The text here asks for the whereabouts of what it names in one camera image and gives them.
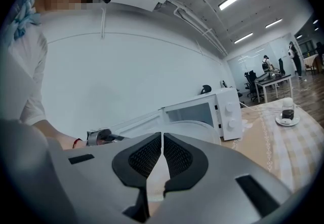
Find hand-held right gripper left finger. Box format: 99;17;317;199
49;131;163;224

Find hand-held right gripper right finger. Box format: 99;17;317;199
149;131;292;224

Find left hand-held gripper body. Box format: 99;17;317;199
86;128;127;146

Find round glass turntable plate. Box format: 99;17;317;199
161;119;222;146

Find person's left forearm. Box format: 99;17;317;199
32;119;88;151

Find white microwave oven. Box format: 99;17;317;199
111;87;244;146

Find beige checked tablecloth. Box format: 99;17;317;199
220;98;324;194

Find white saucer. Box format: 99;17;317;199
275;114;301;127

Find person's white shirt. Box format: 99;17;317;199
0;12;49;128

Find dark-topped white-legged table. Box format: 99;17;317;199
254;73;293;103

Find person's blue patterned scarf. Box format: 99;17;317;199
9;0;43;42

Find white ceiling pipes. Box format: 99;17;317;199
161;0;229;57

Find white power cable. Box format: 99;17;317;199
238;101;284;113

